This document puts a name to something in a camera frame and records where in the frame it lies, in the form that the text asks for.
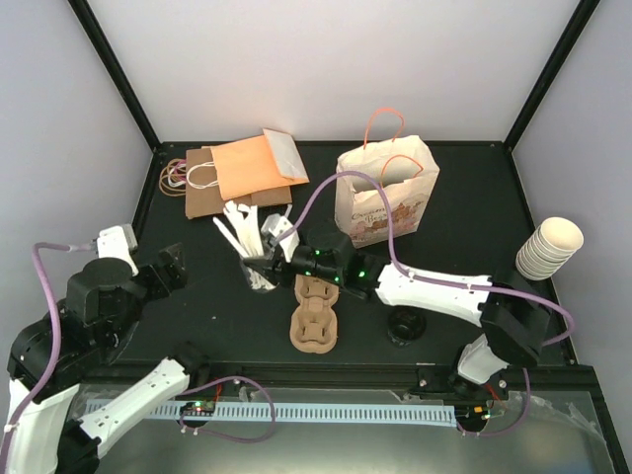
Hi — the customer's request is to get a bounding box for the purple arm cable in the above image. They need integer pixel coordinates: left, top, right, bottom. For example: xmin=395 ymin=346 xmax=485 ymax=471
xmin=292 ymin=168 xmax=576 ymax=435
xmin=0 ymin=241 xmax=279 ymax=474

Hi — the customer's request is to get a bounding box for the brown kraft paper bag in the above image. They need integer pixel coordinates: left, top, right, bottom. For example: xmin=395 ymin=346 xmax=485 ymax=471
xmin=163 ymin=147 xmax=291 ymax=220

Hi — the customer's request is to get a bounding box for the printed white paper bag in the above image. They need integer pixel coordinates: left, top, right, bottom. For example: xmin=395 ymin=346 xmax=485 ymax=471
xmin=335 ymin=108 xmax=439 ymax=248

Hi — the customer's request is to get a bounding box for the brown pulp cup carrier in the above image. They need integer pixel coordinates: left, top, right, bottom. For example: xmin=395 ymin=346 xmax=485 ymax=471
xmin=289 ymin=275 xmax=340 ymax=355

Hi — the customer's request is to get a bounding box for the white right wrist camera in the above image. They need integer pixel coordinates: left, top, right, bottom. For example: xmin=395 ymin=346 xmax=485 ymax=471
xmin=261 ymin=213 xmax=300 ymax=249

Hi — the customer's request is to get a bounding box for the white slotted cable rail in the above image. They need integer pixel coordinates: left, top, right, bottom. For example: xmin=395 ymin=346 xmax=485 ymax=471
xmin=109 ymin=397 xmax=463 ymax=428

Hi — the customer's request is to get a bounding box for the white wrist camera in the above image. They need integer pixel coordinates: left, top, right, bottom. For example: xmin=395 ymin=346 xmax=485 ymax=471
xmin=261 ymin=213 xmax=300 ymax=249
xmin=96 ymin=223 xmax=139 ymax=276

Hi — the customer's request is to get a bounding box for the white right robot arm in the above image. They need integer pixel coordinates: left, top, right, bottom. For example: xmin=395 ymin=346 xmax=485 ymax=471
xmin=244 ymin=237 xmax=550 ymax=398

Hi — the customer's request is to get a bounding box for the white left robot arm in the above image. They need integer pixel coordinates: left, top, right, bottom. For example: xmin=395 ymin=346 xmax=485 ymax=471
xmin=1 ymin=243 xmax=212 ymax=473

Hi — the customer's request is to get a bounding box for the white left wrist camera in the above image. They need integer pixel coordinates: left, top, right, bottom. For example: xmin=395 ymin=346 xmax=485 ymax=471
xmin=96 ymin=223 xmax=139 ymax=276

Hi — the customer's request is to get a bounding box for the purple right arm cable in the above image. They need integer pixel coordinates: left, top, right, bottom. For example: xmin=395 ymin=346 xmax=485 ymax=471
xmin=292 ymin=168 xmax=576 ymax=435

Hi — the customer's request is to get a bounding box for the stack of paper cups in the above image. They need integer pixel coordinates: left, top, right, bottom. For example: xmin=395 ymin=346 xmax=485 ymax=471
xmin=515 ymin=217 xmax=585 ymax=281

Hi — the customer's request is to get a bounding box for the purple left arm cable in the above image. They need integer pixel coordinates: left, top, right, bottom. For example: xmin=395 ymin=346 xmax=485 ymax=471
xmin=0 ymin=241 xmax=279 ymax=474

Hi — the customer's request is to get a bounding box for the orange kraft paper bag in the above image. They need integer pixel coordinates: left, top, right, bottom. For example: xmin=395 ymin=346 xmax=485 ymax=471
xmin=210 ymin=128 xmax=309 ymax=200

